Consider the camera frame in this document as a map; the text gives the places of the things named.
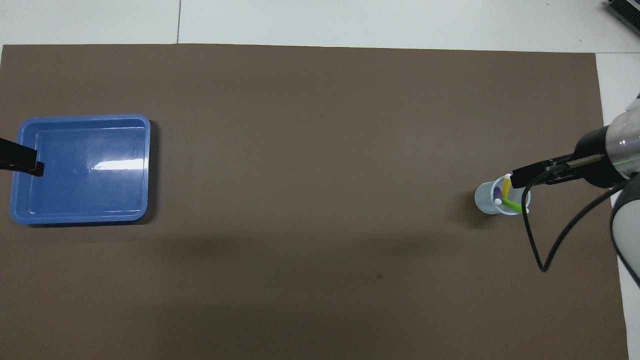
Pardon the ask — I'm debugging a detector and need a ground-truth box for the brown table mat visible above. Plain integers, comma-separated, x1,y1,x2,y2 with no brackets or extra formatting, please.
0,43,630,360

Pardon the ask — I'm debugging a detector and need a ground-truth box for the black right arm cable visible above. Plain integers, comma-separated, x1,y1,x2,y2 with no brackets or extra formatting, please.
520,154,640,273

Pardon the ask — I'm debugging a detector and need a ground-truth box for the blue plastic tray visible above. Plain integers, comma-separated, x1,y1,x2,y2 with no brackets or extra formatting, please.
9,114,152,226

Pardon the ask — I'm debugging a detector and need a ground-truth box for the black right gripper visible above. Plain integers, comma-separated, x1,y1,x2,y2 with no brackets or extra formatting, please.
510,126,632,190

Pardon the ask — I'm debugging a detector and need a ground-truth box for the green highlighter pen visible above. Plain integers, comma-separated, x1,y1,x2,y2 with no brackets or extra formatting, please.
501,198,530,215

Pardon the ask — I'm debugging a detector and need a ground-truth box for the translucent plastic cup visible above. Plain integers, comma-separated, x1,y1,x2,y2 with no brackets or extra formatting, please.
474,174,532,217

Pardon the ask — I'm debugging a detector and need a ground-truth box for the grey ribbed device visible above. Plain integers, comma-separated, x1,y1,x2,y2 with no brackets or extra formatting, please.
602,0,640,29

